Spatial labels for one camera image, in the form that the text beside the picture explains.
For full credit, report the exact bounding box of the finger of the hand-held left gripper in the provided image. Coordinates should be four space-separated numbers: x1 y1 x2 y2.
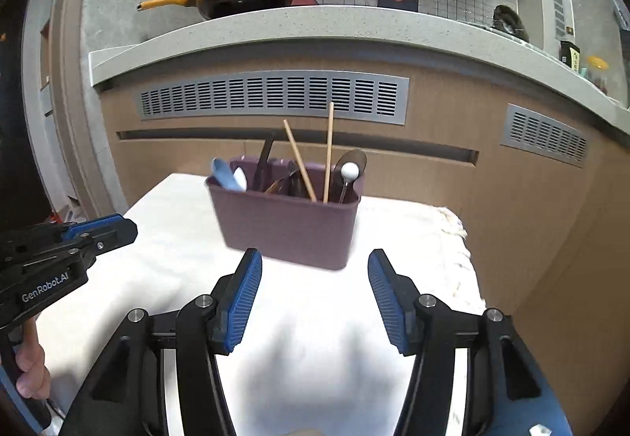
61 213 125 241
73 218 139 270

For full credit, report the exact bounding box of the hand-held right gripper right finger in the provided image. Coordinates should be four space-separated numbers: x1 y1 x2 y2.
367 249 574 436

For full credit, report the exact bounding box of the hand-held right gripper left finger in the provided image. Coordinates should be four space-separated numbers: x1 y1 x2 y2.
59 247 264 436

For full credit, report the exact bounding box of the purple utensil holder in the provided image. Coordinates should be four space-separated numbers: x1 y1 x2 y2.
205 155 363 271

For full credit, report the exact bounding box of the blue spoon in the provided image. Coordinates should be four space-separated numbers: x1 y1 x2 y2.
211 158 247 192

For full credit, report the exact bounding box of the grey spoon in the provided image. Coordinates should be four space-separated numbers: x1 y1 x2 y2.
335 148 368 204

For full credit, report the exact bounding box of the wooden chopstick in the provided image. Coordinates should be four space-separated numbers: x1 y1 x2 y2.
322 101 335 204
282 119 318 202

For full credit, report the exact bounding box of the person's left hand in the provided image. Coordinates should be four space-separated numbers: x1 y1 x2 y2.
15 317 53 401

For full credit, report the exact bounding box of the cream fringed tablecloth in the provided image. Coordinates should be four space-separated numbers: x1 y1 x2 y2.
30 173 488 436

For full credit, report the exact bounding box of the white round-tipped utensil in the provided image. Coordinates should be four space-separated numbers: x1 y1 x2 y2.
339 161 359 204

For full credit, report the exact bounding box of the long grey vent grille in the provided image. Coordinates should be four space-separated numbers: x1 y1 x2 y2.
138 76 410 126

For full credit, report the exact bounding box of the short grey vent grille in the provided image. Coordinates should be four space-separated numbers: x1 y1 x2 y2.
499 104 589 167

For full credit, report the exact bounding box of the grey stone countertop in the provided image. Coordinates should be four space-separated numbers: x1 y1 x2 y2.
89 5 630 136

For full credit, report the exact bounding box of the dark round dish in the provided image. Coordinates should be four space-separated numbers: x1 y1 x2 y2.
493 4 530 43

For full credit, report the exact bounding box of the dark bottle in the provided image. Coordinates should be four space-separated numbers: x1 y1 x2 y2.
560 41 582 69

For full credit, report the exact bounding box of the yellow-lidded jar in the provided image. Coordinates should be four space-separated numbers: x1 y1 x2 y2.
587 56 610 95

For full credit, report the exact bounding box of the black utensil handle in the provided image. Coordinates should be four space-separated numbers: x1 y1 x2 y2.
252 131 277 193

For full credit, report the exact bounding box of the small wall vent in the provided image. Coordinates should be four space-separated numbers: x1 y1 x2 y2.
548 0 567 38

